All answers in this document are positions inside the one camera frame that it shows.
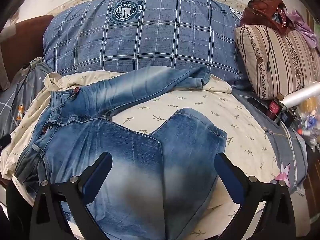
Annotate small black box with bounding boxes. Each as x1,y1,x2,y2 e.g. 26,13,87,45
279,107,298,128

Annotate grey patterned bed sheet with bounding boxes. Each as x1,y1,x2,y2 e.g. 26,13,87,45
0,57,308,195

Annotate pile of plastic packets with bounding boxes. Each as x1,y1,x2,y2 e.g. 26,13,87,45
297,97,320,140

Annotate blue plaid pillow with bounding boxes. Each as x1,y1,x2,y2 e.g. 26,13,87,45
43,0,247,90

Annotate brown headboard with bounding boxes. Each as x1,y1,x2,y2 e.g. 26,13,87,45
0,15,54,90

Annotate blue faded denim pants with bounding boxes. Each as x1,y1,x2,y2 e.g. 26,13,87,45
14,66,228,240

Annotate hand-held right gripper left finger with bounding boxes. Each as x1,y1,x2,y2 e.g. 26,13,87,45
30,152,113,240

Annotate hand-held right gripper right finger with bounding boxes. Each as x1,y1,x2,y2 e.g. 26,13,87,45
214,152,304,240

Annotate brown plastic bag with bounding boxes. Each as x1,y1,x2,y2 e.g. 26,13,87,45
240,0,292,37

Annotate cream leaf-print blanket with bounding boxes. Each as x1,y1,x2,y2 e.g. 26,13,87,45
0,70,282,240

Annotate clear plastic film roll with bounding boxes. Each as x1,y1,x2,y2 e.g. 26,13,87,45
282,81,320,108

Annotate purple cloth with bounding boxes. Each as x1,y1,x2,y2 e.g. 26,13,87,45
287,9,318,49

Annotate black phone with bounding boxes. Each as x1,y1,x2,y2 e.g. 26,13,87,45
247,96,269,117

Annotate striped floral pillow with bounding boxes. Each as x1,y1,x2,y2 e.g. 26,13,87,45
235,24,320,100

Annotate black cable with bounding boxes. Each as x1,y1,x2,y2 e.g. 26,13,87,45
247,0,283,72
10,64,32,128

